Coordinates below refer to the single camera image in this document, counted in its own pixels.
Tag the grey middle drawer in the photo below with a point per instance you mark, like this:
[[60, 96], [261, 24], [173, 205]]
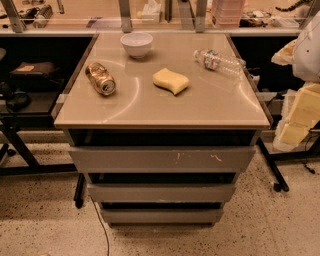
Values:
[[161, 193]]

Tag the yellow sponge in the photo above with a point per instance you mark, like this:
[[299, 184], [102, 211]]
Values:
[[172, 81]]

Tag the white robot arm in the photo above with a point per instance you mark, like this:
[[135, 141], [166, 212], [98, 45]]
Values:
[[301, 108]]

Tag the grey bottom drawer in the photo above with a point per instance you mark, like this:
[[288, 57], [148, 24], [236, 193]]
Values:
[[162, 216]]

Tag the crushed gold soda can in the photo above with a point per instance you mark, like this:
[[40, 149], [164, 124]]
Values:
[[100, 79]]

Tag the white ceramic bowl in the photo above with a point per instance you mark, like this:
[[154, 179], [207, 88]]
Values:
[[137, 44]]

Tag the grey top drawer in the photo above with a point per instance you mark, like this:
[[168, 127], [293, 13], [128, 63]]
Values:
[[161, 159]]

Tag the clear plastic water bottle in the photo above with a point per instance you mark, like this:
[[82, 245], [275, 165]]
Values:
[[215, 61]]

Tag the pink plastic container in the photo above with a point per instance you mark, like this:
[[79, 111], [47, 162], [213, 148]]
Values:
[[227, 13]]

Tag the white tissue box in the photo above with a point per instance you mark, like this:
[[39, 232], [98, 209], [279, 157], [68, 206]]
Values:
[[151, 11]]

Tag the grey drawer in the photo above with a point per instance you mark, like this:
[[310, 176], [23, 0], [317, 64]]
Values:
[[162, 216], [161, 193], [161, 159]]

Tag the grey drawer cabinet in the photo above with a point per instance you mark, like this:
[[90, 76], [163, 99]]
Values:
[[215, 110]]

